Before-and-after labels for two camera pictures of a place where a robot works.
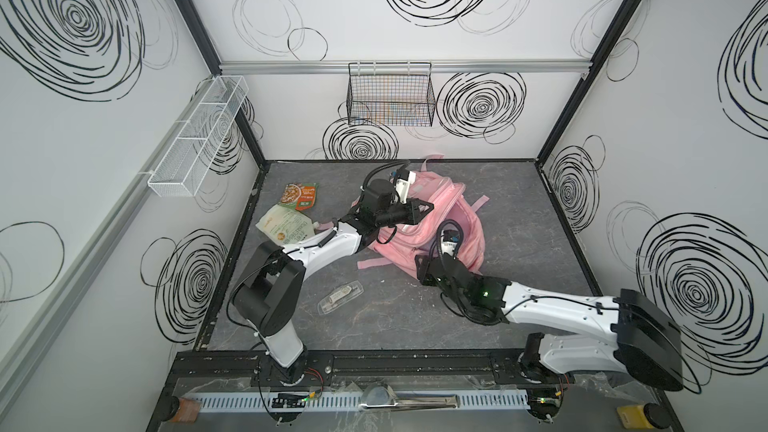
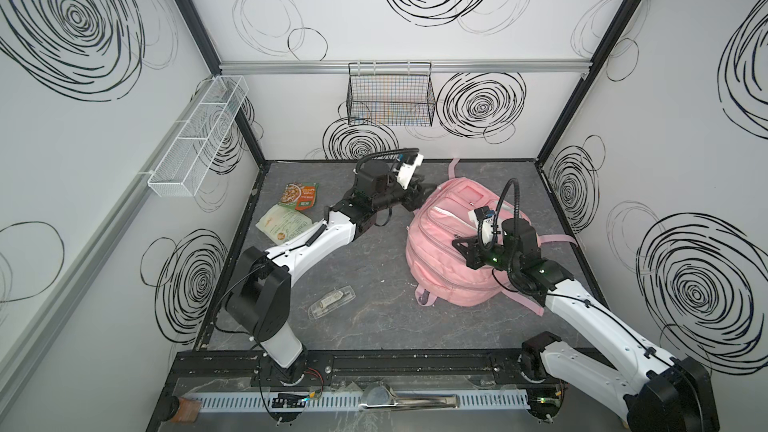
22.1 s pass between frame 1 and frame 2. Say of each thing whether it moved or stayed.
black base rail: stayed
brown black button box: stayed
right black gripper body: moved
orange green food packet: stayed
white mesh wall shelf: stayed
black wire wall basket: stayed
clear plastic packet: moved
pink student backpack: moved
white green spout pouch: stayed
